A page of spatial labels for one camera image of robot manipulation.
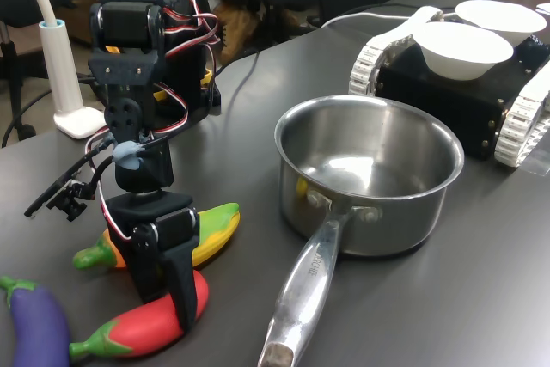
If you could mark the red toy chilli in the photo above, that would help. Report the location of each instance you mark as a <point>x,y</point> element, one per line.
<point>146,328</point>

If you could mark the orange toy carrot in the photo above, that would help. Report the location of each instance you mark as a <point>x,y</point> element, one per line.
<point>96,255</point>

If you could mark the yellow green toy corn cob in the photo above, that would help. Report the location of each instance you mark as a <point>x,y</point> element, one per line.
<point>215,234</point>

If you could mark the pale grey putty lump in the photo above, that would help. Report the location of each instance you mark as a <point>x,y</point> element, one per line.
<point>129,154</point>

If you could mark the purple toy aubergine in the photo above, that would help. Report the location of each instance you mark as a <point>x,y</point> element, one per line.
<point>36,324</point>

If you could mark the tracked vehicle with white tracks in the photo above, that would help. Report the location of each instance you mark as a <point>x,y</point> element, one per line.
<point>442,96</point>

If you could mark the white bowl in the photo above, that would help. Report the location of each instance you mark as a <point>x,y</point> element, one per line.
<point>464,49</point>
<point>502,14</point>

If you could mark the black gripper camera board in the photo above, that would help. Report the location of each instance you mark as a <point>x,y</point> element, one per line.
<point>71,203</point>

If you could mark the white post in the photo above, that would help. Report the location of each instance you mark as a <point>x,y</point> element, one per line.
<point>64,75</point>

